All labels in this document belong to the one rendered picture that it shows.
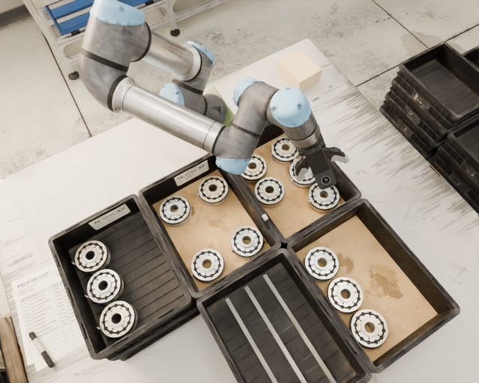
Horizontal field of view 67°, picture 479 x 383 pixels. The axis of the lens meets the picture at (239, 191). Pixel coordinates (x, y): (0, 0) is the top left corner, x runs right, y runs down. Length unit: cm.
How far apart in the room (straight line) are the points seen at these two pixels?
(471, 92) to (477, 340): 126
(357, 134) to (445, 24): 193
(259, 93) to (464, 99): 150
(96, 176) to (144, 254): 47
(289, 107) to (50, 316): 107
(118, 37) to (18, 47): 259
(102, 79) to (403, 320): 104
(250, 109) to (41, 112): 226
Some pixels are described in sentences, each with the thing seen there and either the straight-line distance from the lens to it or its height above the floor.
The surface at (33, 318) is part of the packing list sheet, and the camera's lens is 147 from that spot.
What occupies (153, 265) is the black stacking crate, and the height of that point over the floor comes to 83.
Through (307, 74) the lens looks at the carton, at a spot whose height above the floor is 78.
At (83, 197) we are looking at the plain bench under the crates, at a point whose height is 70.
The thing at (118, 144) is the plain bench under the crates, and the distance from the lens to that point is 162.
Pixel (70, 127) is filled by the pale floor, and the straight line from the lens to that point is 275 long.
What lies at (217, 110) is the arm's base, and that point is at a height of 87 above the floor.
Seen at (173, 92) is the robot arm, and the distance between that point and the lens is 129.
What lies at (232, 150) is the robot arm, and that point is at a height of 125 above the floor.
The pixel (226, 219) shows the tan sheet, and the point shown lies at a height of 83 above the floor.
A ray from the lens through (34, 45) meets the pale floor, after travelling 345.
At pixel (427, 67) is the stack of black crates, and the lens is 225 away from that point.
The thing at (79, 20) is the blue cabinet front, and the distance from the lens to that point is 283.
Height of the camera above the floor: 195
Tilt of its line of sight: 63 degrees down
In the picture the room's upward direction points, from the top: 6 degrees counter-clockwise
